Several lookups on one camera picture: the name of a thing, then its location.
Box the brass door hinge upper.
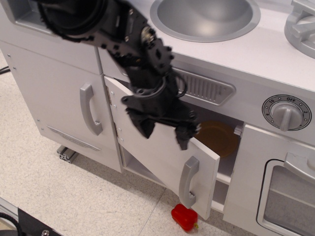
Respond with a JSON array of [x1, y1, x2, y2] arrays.
[[105, 86, 112, 106]]

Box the grey cabinet door handle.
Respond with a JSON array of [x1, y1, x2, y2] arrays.
[[178, 156, 199, 208]]

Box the white cabinet door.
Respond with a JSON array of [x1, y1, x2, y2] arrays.
[[104, 77, 220, 219]]

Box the grey fridge door handle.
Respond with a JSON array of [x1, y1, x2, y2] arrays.
[[79, 83, 103, 136]]

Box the grey stove burner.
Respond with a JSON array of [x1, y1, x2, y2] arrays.
[[284, 0, 315, 58]]

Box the aluminium extrusion bar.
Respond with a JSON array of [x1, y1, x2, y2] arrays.
[[57, 146, 79, 164]]

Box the red toy bell pepper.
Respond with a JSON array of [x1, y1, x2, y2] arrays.
[[171, 204, 199, 232]]

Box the grey vent grille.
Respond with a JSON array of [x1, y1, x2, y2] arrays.
[[173, 68, 236, 106]]

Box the silver fridge emblem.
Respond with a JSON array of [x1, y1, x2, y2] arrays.
[[47, 125, 101, 151]]

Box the white oven door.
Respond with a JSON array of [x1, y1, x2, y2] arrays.
[[223, 125, 315, 236]]

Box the white toy kitchen unit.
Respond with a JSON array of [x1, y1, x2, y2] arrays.
[[0, 0, 315, 236]]

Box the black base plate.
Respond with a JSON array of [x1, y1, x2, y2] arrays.
[[0, 197, 62, 236]]

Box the white fridge door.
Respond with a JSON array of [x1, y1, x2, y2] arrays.
[[0, 42, 122, 172]]

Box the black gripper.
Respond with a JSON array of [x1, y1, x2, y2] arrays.
[[121, 81, 199, 150]]

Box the grey oven door handle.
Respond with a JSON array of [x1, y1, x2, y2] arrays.
[[284, 152, 315, 178]]

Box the grey timer knob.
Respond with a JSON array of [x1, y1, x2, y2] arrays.
[[262, 94, 312, 132]]

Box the yellow toy plate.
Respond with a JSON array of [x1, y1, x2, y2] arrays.
[[194, 120, 239, 157]]

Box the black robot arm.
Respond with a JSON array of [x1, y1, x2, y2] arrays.
[[37, 0, 199, 150]]

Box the silver sink bowl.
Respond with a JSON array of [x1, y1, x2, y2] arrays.
[[150, 0, 261, 43]]

